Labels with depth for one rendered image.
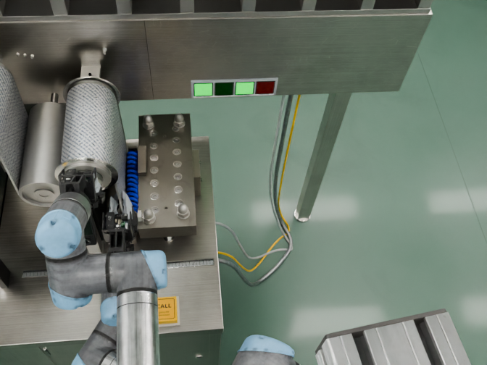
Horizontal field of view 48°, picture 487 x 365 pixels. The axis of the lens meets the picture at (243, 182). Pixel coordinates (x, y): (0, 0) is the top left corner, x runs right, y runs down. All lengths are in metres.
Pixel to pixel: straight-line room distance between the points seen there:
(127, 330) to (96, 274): 0.12
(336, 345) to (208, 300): 1.21
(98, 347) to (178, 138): 0.66
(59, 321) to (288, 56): 0.96
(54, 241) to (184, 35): 0.69
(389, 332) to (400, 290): 2.31
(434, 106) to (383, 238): 0.95
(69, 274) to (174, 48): 0.70
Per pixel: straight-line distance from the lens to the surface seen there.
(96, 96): 1.45
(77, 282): 1.06
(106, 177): 1.36
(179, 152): 1.66
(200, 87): 1.60
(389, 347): 0.39
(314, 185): 2.46
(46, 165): 1.44
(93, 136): 1.37
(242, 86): 1.61
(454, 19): 3.98
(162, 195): 1.58
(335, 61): 1.60
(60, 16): 1.45
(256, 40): 1.49
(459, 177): 3.14
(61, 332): 1.60
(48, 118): 1.53
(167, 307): 1.55
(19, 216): 1.78
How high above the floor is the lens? 2.39
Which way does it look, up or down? 58 degrees down
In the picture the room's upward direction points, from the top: 6 degrees clockwise
